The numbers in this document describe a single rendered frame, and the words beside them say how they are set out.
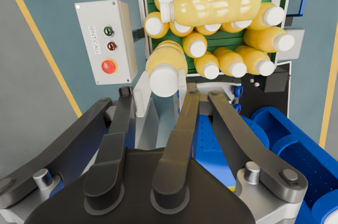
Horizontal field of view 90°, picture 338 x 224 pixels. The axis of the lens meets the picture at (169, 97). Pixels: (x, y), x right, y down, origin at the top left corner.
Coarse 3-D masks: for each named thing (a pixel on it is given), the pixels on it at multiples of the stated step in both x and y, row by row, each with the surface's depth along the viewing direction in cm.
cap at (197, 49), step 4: (192, 44) 42; (196, 44) 42; (200, 44) 42; (204, 44) 42; (192, 48) 42; (196, 48) 42; (200, 48) 42; (204, 48) 42; (192, 52) 43; (196, 52) 43; (200, 52) 43; (204, 52) 43; (196, 56) 43
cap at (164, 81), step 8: (152, 72) 22; (160, 72) 21; (168, 72) 21; (176, 72) 22; (152, 80) 21; (160, 80) 21; (168, 80) 21; (176, 80) 21; (152, 88) 22; (160, 88) 22; (168, 88) 22; (176, 88) 22; (160, 96) 22; (168, 96) 22
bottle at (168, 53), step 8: (168, 40) 36; (160, 48) 27; (168, 48) 26; (176, 48) 28; (152, 56) 25; (160, 56) 24; (168, 56) 24; (176, 56) 25; (184, 56) 28; (152, 64) 24; (160, 64) 23; (168, 64) 23; (176, 64) 24; (184, 64) 25
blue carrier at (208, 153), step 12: (204, 120) 59; (204, 132) 53; (264, 132) 51; (204, 144) 48; (216, 144) 47; (264, 144) 46; (204, 156) 44; (216, 156) 44; (216, 168) 41; (228, 168) 40; (228, 180) 42
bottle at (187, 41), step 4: (192, 32) 50; (196, 32) 49; (188, 36) 47; (192, 36) 45; (196, 36) 45; (200, 36) 45; (184, 40) 48; (188, 40) 45; (192, 40) 44; (196, 40) 43; (200, 40) 43; (204, 40) 45; (184, 44) 47; (188, 44) 45; (184, 48) 47; (188, 48) 45; (188, 52) 46; (192, 56) 47; (200, 56) 47
